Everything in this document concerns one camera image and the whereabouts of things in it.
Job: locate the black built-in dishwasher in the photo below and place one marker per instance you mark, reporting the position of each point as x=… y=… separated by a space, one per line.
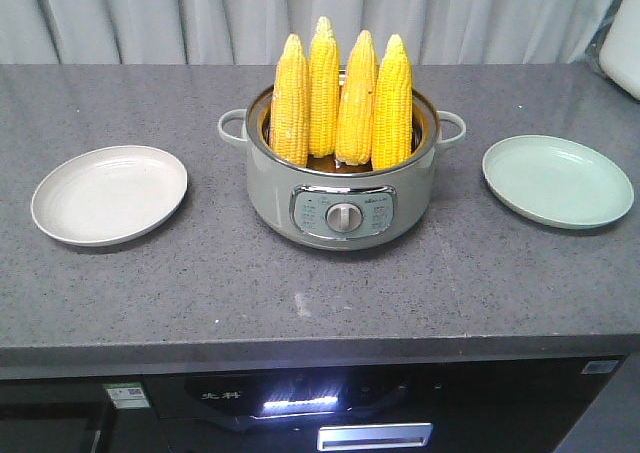
x=95 y=414

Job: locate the white pleated curtain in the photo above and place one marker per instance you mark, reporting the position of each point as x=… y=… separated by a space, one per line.
x=252 y=32

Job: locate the corn cob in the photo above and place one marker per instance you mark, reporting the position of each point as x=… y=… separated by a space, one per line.
x=290 y=104
x=324 y=75
x=354 y=126
x=392 y=126

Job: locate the black built-in disinfection cabinet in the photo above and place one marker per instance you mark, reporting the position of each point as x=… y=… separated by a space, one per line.
x=492 y=406

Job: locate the light green round plate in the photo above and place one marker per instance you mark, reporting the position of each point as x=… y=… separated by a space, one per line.
x=557 y=182

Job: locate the green electric cooking pot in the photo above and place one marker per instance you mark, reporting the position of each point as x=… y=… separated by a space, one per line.
x=340 y=211

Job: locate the beige round plate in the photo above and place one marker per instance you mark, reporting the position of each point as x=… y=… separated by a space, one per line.
x=109 y=196

